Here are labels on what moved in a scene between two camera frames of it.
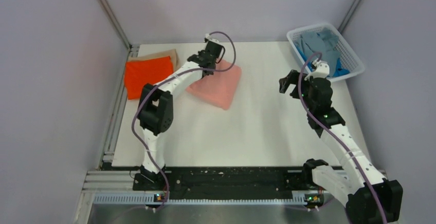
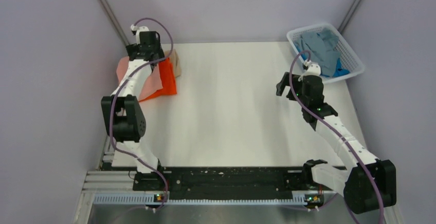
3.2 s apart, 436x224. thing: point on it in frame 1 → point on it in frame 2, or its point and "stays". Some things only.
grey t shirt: [324, 41] stays
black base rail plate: [228, 183] stays
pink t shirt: [218, 88] → [153, 84]
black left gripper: [199, 52] → [159, 50]
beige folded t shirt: [171, 53] stays
